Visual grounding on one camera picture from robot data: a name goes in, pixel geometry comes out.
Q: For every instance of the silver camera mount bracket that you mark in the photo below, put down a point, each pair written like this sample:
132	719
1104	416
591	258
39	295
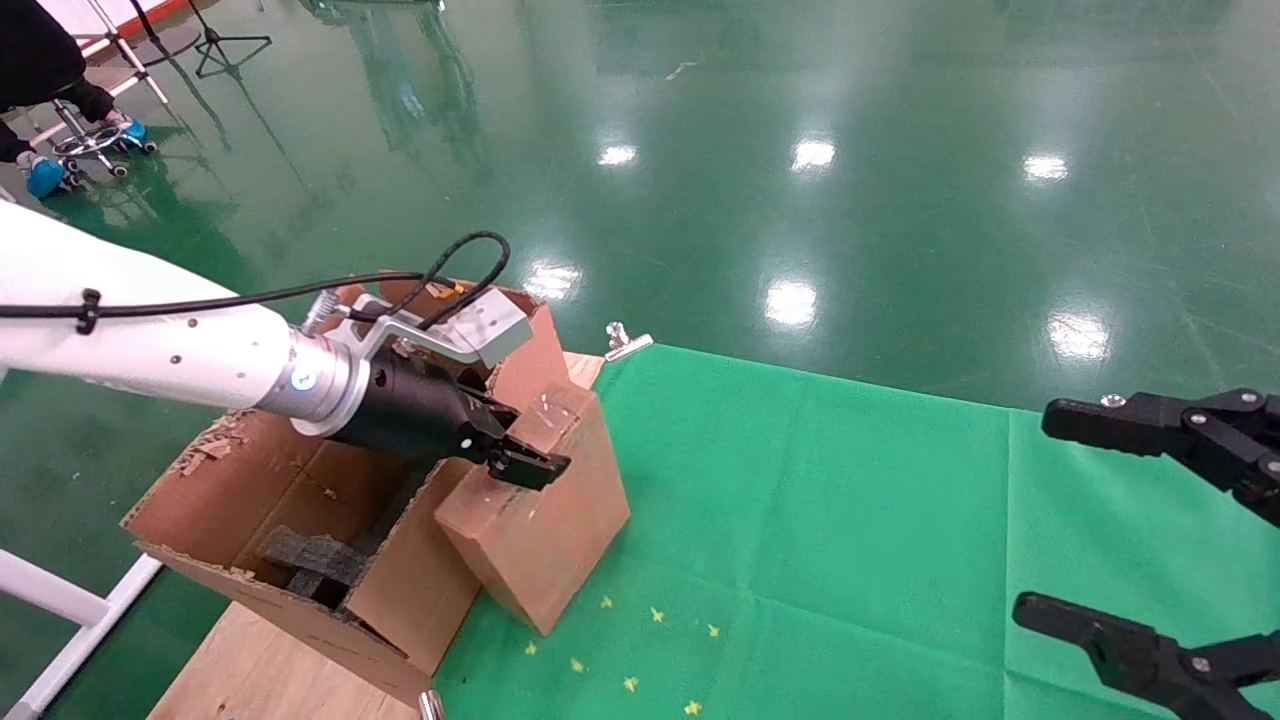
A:
420	335

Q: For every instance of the white metal floor frame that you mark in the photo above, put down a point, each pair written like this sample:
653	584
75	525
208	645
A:
60	597

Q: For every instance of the large open cardboard carton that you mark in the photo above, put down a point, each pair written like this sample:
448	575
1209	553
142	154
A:
420	590

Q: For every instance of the green table cloth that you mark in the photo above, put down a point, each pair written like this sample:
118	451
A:
850	550

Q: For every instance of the black tripod stand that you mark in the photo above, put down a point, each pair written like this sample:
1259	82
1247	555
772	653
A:
213	40

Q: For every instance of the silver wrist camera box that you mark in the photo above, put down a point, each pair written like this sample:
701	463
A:
490	325

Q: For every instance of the white metal desk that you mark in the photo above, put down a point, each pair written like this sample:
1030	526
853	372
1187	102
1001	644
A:
135	65

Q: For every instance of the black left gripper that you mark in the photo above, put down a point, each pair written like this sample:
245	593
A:
410	415

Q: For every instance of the black foam block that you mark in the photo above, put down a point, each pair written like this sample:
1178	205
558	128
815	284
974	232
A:
320	560

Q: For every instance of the chrome wheeled stool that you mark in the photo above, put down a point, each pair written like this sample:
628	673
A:
90	145

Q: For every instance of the black pole stand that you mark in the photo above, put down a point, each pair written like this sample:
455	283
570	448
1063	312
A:
170	45

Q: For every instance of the seated person in black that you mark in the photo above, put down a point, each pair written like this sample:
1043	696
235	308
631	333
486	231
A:
35	50

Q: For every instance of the small brown cardboard box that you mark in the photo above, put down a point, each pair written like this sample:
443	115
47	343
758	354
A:
540	540

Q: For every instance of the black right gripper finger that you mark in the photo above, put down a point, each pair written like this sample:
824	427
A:
1170	425
1140	655

